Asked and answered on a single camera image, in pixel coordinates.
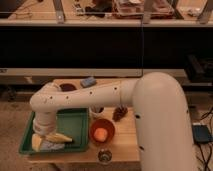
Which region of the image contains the yellow sponge gripper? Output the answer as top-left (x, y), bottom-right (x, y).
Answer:
top-left (32, 134), bottom-right (43, 151)

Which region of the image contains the yellow corn cob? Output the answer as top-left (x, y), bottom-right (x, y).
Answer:
top-left (45, 133), bottom-right (73, 143)

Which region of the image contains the grey blue towel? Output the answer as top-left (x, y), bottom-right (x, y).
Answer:
top-left (40, 141), bottom-right (65, 150)

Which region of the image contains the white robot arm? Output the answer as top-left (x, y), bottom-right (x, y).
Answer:
top-left (30, 72), bottom-right (197, 171)

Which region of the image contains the green plastic tray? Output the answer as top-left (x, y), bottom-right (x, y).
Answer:
top-left (19, 108), bottom-right (89, 155)

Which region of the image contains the purple bowl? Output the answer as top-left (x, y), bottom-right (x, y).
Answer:
top-left (60, 83), bottom-right (76, 92)

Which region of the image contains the orange ball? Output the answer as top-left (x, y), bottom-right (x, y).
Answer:
top-left (94, 128), bottom-right (108, 142)

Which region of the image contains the orange bowl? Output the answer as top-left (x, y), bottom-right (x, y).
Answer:
top-left (89, 119), bottom-right (115, 146)

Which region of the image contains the blue sponge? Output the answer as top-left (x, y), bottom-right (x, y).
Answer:
top-left (80, 77), bottom-right (97, 88)

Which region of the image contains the brown grape bunch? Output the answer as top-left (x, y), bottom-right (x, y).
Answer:
top-left (112, 106), bottom-right (128, 122)

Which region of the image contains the wooden table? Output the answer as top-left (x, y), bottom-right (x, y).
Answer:
top-left (28, 80), bottom-right (139, 164)

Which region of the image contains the black foot pedal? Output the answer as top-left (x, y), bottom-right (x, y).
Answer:
top-left (192, 125), bottom-right (212, 144)

